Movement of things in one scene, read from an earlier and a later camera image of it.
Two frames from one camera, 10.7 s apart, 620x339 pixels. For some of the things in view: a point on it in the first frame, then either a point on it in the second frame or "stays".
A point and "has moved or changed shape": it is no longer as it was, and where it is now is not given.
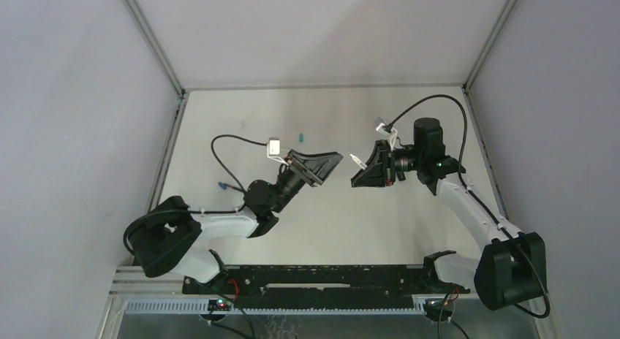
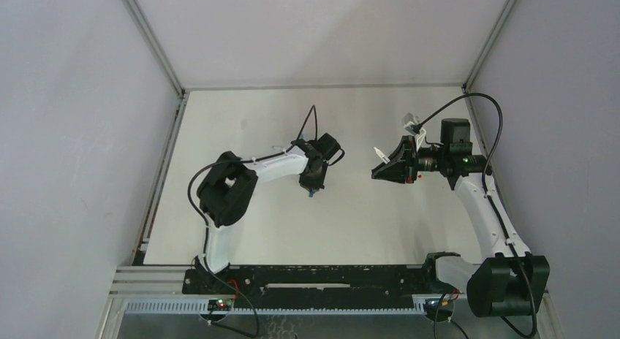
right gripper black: (385, 164) → (409, 160)
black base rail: (317, 287) stays
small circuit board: (219, 305) stays
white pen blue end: (358, 161) has moved or changed shape
